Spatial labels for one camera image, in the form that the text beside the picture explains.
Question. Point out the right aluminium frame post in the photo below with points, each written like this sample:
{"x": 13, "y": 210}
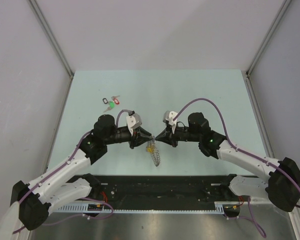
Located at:
{"x": 268, "y": 36}

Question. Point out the right aluminium side rail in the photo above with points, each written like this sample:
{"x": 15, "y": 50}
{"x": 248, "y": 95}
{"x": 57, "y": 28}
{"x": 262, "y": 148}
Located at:
{"x": 265, "y": 137}

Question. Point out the white slotted cable duct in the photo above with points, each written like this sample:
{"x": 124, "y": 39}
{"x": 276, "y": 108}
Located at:
{"x": 95, "y": 208}

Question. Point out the key with yellow tag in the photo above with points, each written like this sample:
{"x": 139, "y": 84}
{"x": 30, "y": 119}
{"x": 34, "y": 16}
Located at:
{"x": 150, "y": 149}

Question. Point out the front aluminium crossbar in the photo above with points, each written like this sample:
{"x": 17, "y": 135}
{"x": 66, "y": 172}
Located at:
{"x": 259, "y": 200}

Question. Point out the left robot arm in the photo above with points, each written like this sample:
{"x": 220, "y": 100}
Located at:
{"x": 38, "y": 198}

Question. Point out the key with red tag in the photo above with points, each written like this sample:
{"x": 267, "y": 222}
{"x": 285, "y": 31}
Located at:
{"x": 115, "y": 99}

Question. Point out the aluminium frame post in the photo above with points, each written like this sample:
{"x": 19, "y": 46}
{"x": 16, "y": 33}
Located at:
{"x": 268, "y": 36}
{"x": 44, "y": 24}

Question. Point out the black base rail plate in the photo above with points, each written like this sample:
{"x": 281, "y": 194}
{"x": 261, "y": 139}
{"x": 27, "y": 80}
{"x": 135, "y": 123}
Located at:
{"x": 165, "y": 193}

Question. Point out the key with light-green tag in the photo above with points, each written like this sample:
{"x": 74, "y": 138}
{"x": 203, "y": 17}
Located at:
{"x": 111, "y": 105}

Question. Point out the left aluminium frame post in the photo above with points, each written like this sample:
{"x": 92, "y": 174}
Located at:
{"x": 44, "y": 24}

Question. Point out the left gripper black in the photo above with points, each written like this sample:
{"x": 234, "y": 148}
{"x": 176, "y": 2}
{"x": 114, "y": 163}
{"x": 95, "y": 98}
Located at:
{"x": 136, "y": 139}

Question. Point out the metal disc with keyrings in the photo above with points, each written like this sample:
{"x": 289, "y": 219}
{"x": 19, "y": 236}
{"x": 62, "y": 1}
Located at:
{"x": 155, "y": 156}

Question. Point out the key with black tag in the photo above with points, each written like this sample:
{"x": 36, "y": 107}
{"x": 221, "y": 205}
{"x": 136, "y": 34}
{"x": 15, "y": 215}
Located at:
{"x": 105, "y": 101}

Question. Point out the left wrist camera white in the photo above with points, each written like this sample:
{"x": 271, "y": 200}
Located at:
{"x": 133, "y": 121}

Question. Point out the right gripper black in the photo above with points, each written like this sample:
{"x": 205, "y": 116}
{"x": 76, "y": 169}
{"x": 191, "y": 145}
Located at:
{"x": 167, "y": 136}

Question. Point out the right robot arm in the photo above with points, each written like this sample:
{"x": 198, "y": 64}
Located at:
{"x": 281, "y": 177}

